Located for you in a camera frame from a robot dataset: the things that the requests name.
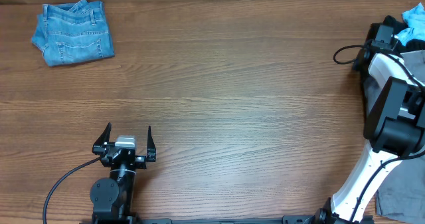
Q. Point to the folded blue denim jeans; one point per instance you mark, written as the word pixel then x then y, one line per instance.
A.
pixel 72 33

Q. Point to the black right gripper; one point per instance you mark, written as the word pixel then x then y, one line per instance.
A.
pixel 359 68

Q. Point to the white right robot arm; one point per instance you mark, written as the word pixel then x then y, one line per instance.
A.
pixel 394 128

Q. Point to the light blue cloth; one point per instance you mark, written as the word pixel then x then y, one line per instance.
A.
pixel 415 20

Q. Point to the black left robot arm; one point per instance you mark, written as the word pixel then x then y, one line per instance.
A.
pixel 112 196

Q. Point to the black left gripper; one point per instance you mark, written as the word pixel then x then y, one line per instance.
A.
pixel 141 161

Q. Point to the black garment with white label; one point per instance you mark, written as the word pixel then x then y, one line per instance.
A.
pixel 395 23

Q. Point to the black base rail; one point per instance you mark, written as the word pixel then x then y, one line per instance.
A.
pixel 286 219

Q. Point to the grey shorts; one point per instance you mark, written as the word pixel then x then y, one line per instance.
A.
pixel 401 195

